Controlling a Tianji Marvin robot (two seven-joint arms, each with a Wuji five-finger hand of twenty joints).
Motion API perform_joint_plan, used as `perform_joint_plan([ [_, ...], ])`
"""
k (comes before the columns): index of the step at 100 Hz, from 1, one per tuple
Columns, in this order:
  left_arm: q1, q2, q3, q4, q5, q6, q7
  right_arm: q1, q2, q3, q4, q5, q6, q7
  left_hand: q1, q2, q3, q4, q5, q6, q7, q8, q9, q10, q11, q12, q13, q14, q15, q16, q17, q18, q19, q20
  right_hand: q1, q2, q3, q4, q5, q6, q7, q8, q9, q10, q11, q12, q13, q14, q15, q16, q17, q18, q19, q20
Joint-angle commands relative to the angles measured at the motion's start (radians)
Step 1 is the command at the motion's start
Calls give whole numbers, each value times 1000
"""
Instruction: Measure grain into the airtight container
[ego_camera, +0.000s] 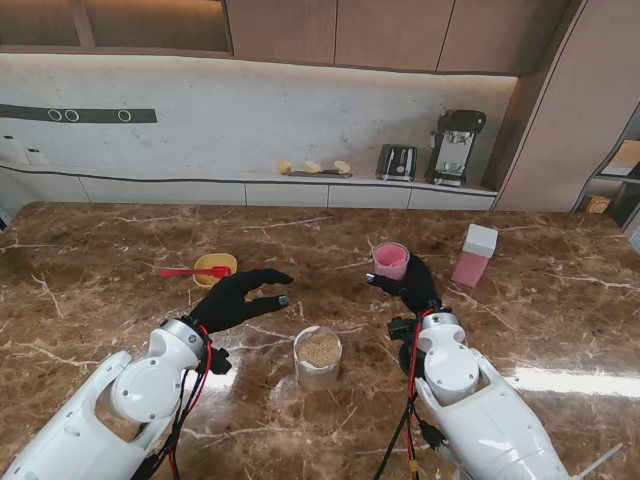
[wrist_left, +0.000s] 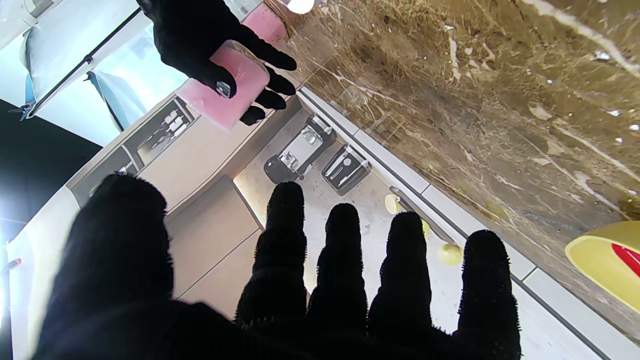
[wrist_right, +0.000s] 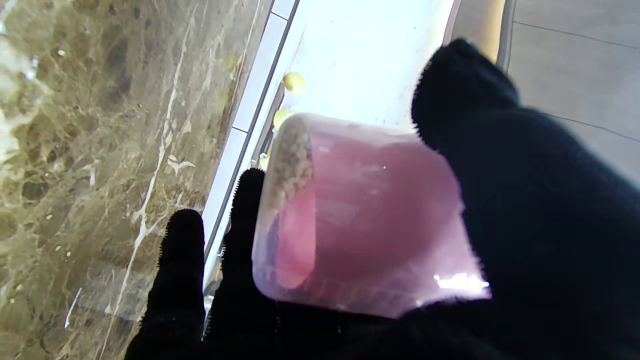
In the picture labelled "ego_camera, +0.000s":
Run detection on yellow plastic bowl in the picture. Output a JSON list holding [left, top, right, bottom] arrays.
[[193, 253, 238, 289]]

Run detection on red plastic spoon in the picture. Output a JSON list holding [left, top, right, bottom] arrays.
[[159, 266, 233, 279]]

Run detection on dark open shelf unit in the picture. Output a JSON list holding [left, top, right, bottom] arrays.
[[574, 102, 640, 232]]

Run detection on white counter with drawers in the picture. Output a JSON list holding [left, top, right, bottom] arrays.
[[0, 163, 499, 211]]

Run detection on clear grain jar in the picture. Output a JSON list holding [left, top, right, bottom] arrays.
[[293, 325, 344, 392]]

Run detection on red and black right arm cables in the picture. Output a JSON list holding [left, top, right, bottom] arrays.
[[374, 309, 449, 480]]

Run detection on black wall power strip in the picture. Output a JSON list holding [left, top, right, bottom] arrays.
[[0, 103, 158, 125]]

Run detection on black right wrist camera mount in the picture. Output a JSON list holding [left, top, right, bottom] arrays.
[[387, 316, 419, 345]]

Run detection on black espresso machine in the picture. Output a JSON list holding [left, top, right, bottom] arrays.
[[423, 108, 488, 189]]

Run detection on brown wall cabinets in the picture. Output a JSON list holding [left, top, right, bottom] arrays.
[[0, 0, 571, 77]]

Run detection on red and black left arm cables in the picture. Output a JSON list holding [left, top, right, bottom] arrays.
[[132, 324, 214, 480]]

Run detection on tall brown cabinet panel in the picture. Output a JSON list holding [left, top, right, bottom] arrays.
[[492, 0, 640, 214]]

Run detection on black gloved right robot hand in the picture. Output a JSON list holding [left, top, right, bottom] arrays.
[[364, 254, 442, 319]]

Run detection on pink measuring cup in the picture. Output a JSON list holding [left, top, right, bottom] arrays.
[[371, 241, 411, 282]]

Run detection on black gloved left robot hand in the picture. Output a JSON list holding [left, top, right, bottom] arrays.
[[189, 268, 295, 335]]

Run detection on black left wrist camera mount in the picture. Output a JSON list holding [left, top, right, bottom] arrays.
[[197, 345, 233, 376]]

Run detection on dark cutting board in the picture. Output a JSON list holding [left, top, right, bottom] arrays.
[[288, 169, 353, 180]]

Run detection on pink container with white lid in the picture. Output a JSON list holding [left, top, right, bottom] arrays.
[[451, 223, 500, 289]]

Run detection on tan book on shelf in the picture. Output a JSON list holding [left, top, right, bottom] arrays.
[[607, 139, 640, 177]]

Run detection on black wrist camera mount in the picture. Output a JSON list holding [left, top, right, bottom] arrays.
[[387, 316, 419, 345], [197, 345, 233, 376]]

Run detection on black and silver toaster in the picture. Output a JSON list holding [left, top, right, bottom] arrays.
[[375, 143, 419, 182]]

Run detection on small wooden box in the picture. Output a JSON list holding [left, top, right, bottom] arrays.
[[582, 194, 612, 215]]

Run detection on red and black arm cables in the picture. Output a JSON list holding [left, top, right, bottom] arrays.
[[374, 309, 449, 480], [132, 324, 214, 480]]

